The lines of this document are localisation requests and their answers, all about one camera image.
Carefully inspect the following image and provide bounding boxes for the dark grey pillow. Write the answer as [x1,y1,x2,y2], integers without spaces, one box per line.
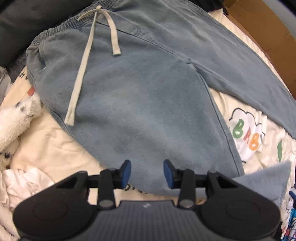
[1,0,93,68]

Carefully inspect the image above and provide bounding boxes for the light blue denim pants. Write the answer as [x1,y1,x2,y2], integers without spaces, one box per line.
[27,1,295,204]

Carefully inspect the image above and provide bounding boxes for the white fluffy spotted blanket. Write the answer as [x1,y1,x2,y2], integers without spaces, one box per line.
[1,93,43,171]

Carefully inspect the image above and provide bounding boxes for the brown cardboard sheet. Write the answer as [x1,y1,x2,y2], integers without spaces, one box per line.
[224,1,295,96]

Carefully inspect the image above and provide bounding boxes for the teal patterned blanket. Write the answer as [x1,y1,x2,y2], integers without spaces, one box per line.
[278,179,295,240]

